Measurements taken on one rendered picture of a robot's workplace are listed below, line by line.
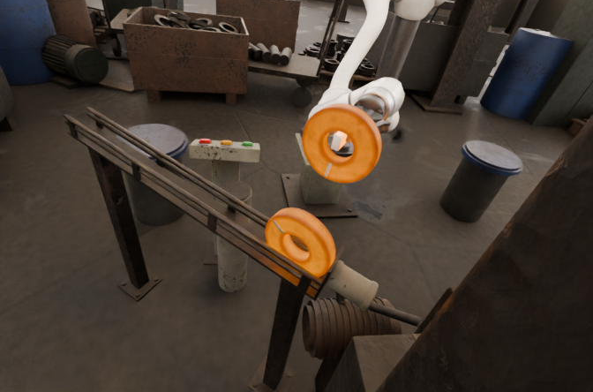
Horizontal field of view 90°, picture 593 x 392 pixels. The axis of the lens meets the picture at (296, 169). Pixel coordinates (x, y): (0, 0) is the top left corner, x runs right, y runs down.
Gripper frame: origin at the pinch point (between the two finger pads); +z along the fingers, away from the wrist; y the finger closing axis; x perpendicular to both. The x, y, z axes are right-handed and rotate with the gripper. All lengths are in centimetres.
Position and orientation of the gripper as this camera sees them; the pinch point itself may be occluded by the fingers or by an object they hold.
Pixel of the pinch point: (342, 136)
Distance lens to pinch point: 58.2
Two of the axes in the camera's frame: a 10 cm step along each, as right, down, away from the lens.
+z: -4.7, 4.1, -7.8
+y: -8.7, -3.8, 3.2
